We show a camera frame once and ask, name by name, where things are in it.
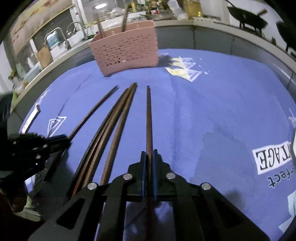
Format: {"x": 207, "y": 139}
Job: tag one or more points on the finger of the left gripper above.
{"x": 57, "y": 143}

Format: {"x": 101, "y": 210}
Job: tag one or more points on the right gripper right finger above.
{"x": 200, "y": 211}

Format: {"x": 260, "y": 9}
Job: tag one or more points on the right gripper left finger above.
{"x": 96, "y": 212}

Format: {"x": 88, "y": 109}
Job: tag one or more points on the chrome kitchen faucet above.
{"x": 55, "y": 38}

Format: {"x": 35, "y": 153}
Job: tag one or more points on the white card on cloth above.
{"x": 30, "y": 119}

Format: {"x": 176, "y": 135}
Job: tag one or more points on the wooden cutting board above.
{"x": 44, "y": 56}

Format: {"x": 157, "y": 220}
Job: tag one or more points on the blue printed tablecloth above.
{"x": 216, "y": 118}

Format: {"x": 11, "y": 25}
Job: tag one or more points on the pink plastic utensil basket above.
{"x": 136, "y": 47}

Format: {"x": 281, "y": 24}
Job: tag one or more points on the fruit pattern roller blind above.
{"x": 34, "y": 18}

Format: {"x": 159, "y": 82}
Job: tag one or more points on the white plastic jug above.
{"x": 177, "y": 10}

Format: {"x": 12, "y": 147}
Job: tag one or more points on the yellow cooking oil bottle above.
{"x": 192, "y": 8}

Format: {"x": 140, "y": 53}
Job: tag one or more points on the black wok with handle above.
{"x": 248, "y": 18}

